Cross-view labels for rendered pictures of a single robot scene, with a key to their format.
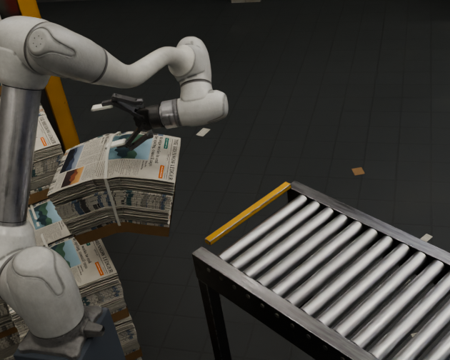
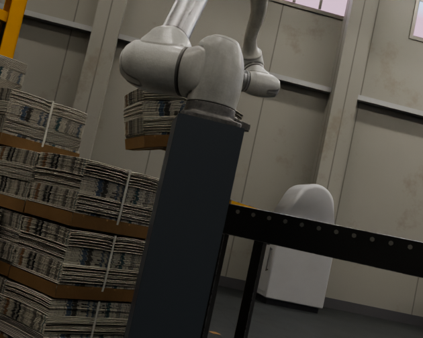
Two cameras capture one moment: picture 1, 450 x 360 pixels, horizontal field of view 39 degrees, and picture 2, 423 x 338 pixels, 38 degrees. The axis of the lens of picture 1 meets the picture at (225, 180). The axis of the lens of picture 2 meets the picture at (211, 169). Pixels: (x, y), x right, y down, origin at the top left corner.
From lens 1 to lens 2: 2.10 m
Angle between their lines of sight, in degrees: 48
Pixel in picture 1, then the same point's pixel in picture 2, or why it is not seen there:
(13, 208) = (189, 25)
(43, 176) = (62, 135)
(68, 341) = (229, 117)
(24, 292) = (226, 49)
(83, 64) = not seen: outside the picture
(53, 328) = (229, 94)
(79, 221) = (156, 122)
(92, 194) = (179, 100)
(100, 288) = (152, 188)
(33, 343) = (197, 110)
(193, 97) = (261, 70)
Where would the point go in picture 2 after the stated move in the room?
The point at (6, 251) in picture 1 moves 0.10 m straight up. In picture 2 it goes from (184, 43) to (191, 13)
